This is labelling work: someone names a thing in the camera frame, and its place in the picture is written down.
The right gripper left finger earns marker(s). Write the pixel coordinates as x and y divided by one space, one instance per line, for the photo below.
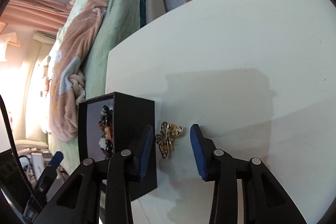
125 167

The pink fleece blanket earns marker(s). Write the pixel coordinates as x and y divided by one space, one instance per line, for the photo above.
67 88

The black jewelry box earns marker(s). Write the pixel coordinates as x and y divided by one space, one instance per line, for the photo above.
130 115

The gold butterfly brooch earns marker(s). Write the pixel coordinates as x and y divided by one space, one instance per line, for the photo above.
165 139

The green bed mattress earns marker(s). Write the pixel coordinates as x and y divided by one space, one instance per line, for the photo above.
122 18

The light green quilt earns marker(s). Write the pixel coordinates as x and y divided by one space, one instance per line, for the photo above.
77 9

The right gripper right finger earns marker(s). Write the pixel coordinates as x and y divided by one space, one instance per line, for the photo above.
216 165

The pink window curtain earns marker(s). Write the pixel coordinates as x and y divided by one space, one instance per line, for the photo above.
42 15

